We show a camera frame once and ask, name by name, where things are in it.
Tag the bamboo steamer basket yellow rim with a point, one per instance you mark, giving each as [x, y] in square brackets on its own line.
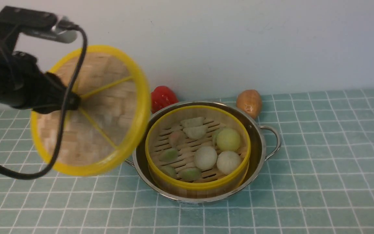
[212, 182]

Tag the stainless steel pot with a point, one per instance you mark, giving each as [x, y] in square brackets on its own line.
[258, 153]

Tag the green steamed bun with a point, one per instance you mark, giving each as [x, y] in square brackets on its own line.
[226, 139]

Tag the green dumpling bottom left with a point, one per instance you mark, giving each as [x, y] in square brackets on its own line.
[169, 171]

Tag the green checkered tablecloth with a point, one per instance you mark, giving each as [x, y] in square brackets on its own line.
[321, 181]

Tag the white steamed bun left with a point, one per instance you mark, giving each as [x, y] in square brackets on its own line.
[205, 157]

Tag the brown potato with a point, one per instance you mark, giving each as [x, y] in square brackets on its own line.
[250, 102]

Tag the green dumpling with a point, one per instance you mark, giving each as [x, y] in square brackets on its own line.
[169, 171]
[190, 174]
[169, 155]

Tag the pink-tinted dumpling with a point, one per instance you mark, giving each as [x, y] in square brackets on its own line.
[176, 138]

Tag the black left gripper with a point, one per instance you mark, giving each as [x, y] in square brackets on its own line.
[24, 86]

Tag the green dumpling upper left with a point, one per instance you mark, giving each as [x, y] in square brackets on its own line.
[169, 155]

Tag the red bell pepper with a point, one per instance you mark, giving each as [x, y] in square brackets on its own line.
[161, 97]

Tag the green dumpling bottom centre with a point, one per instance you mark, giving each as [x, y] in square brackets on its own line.
[190, 174]

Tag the woven bamboo steamer lid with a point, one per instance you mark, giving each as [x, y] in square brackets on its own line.
[111, 118]

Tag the white dumpling lower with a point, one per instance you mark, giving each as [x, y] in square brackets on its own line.
[196, 132]

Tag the white dumpling upper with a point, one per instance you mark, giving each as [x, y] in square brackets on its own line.
[193, 122]

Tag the white dumpling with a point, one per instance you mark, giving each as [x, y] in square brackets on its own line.
[196, 132]
[193, 122]

